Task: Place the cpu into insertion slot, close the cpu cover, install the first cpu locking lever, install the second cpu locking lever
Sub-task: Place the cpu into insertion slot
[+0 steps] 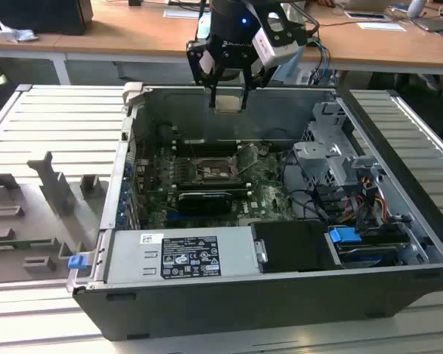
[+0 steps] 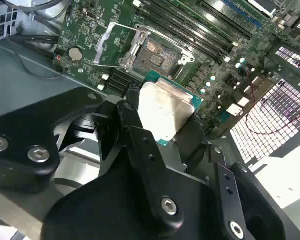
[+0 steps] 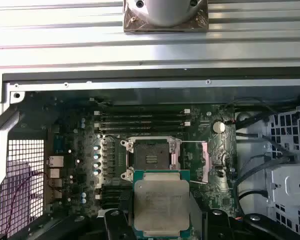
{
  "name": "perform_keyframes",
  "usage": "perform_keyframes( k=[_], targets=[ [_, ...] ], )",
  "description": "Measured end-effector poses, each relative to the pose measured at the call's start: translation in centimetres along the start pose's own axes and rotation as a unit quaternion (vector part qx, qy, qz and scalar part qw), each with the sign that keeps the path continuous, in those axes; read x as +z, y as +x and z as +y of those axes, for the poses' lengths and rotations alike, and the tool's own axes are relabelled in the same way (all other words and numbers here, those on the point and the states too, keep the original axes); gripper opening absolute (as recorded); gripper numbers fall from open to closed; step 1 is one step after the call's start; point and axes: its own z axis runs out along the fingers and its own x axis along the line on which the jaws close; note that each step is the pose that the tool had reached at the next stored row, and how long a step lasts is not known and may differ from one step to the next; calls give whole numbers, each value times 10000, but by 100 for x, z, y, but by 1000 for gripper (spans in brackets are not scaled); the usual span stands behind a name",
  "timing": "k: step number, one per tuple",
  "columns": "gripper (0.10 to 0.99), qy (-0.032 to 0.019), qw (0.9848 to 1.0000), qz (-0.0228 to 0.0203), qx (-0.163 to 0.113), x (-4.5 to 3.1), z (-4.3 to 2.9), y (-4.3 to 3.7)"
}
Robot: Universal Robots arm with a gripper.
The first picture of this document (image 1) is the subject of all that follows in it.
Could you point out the crumpled white paper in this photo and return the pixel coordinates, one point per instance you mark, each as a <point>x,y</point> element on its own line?
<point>16,32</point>

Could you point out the black plastic shroud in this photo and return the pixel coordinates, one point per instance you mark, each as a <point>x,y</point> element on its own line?
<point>291,247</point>

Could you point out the grey closed laptop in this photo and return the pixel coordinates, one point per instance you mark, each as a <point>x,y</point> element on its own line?
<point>435,24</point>

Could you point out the CPU socket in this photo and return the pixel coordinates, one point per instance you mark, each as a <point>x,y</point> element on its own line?
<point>212,171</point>

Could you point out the hard disk in blue carrier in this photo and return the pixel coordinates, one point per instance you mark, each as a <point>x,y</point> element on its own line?
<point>345,235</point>

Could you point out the white paper sheet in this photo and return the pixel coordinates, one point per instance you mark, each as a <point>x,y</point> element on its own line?
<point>181,14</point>
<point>382,26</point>

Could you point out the round coin battery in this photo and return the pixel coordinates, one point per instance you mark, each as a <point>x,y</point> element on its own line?
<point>264,149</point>

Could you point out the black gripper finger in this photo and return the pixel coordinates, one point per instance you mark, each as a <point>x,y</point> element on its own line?
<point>213,96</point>
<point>250,73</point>

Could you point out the expansion slot bracket strip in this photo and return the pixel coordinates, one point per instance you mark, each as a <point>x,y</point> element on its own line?
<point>127,184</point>

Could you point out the grey power supply unit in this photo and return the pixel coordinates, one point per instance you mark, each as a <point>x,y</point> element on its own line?
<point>133,258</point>

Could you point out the RAM slot white clips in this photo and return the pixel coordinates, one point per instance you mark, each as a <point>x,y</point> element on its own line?
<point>210,186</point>
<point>210,181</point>
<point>210,149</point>

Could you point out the black computer box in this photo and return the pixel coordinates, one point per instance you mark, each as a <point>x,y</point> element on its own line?
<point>40,14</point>

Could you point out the silver laptop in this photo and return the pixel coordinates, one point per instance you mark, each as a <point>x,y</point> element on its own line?
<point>365,4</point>

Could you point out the metal disk bay cage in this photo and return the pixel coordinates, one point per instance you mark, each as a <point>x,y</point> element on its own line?
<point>317,155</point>

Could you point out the grey parts rack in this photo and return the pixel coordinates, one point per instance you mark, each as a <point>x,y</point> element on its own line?
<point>29,206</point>

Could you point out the small black box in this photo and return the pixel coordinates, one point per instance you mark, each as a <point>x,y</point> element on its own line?
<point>134,3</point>

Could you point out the beige case release latch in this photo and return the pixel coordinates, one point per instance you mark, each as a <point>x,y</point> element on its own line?
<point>133,92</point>

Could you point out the silver square CPU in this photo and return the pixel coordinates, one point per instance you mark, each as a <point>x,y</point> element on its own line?
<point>227,104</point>

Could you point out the pale blue teach pendant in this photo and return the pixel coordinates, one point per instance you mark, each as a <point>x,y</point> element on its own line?
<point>289,70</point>

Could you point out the green RAM stick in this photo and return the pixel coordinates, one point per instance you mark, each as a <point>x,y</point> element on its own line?
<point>18,242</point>

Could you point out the thin metal locking lever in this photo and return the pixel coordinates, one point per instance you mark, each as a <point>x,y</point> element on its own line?
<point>240,148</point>
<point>204,167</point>

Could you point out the green motherboard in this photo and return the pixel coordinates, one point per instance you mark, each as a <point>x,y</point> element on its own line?
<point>269,199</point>

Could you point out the black open PC case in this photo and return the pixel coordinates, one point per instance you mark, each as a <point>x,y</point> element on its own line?
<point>243,306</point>

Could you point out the large white wrist camera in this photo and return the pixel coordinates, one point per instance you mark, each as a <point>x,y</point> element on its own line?
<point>271,49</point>

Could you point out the long wooden desk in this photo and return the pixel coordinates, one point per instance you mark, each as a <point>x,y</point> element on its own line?
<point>133,33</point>

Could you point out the grey bottle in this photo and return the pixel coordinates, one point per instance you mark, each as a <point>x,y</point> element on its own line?
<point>416,8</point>

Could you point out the blue case latch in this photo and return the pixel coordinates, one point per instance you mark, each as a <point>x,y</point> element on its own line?
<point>76,262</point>

